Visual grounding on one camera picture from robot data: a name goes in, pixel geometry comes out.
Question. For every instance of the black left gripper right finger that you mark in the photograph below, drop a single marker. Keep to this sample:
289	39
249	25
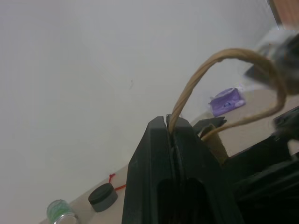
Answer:
198	168

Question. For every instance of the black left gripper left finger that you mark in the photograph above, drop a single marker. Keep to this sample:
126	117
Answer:
147	168

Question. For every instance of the grey jar with black lid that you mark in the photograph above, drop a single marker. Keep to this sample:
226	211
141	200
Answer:
102	197

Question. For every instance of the purple tissue pack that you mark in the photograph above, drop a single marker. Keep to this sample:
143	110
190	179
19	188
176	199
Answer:
225	102

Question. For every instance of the green glass jar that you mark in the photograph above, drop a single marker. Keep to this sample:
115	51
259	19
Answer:
59	211

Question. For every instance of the brown wooden panel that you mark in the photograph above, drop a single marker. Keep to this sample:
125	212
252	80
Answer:
286	11

